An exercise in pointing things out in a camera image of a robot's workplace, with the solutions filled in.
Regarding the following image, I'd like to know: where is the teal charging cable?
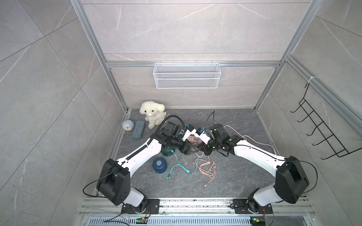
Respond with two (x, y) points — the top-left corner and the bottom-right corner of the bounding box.
(165, 149), (201, 180)

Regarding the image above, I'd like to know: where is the pink power strip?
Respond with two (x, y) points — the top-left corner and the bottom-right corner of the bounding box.
(187, 125), (277, 155)

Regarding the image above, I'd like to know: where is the black wire hook rack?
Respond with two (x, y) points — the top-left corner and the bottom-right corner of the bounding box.
(290, 83), (362, 160)

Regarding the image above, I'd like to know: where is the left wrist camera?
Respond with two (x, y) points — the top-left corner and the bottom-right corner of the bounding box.
(182, 124), (196, 141)

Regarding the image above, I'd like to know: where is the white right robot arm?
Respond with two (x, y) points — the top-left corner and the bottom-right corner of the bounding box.
(196, 124), (310, 207)

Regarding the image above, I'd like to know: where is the white plush dog toy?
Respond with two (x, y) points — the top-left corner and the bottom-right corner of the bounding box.
(140, 101), (166, 129)

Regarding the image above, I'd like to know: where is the small globe ball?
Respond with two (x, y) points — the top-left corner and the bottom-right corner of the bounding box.
(121, 119), (134, 131)

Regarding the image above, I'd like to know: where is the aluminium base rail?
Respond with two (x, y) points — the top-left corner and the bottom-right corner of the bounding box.
(74, 197), (320, 226)

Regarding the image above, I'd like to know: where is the blue meat grinder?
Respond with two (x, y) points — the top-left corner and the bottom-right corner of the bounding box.
(152, 157), (168, 174)

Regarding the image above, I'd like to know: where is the grey blue sponge block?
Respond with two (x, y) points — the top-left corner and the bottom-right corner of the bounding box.
(132, 120), (146, 140)

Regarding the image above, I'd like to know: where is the green meat grinder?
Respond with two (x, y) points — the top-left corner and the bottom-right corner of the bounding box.
(161, 147), (175, 157)

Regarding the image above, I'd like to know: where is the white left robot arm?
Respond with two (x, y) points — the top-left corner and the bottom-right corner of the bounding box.
(95, 115), (197, 210)

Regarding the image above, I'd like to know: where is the orange charging cable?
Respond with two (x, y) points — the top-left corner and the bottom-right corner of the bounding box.
(192, 152), (217, 188)

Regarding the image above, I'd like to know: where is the white wire mesh basket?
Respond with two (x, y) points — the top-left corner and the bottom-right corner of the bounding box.
(153, 63), (221, 89)

